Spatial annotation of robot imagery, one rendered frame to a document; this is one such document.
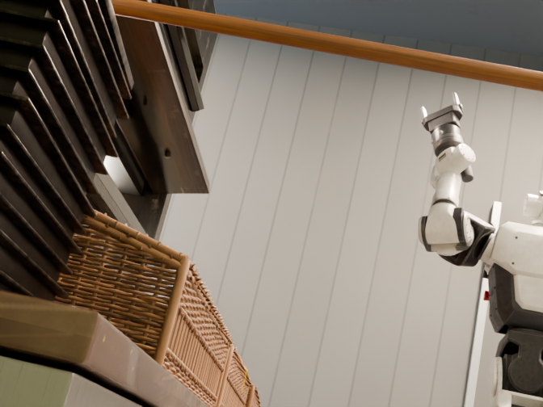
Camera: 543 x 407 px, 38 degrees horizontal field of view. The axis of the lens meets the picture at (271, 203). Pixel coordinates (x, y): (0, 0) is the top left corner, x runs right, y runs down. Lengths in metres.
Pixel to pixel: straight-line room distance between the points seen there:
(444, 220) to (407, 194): 2.34
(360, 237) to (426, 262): 0.38
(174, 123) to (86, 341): 1.88
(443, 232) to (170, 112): 0.81
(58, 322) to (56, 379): 0.03
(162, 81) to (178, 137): 0.35
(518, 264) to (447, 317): 1.99
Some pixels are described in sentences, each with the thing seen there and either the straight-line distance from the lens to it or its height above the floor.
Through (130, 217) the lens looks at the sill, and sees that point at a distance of 2.47.
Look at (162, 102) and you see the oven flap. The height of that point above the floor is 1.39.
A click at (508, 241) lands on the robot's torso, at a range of 2.38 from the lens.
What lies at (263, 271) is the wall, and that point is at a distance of 4.38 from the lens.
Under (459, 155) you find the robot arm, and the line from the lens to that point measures 2.33.
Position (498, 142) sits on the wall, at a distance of 4.67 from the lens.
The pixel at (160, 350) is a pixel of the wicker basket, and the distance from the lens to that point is 0.90.
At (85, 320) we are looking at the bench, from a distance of 0.44.
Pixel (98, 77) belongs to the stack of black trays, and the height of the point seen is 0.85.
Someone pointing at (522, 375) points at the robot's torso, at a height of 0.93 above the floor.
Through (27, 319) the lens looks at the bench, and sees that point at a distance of 0.45.
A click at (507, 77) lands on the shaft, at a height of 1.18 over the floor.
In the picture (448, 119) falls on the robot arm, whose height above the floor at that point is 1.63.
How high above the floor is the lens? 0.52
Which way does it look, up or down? 19 degrees up
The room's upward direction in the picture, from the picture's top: 13 degrees clockwise
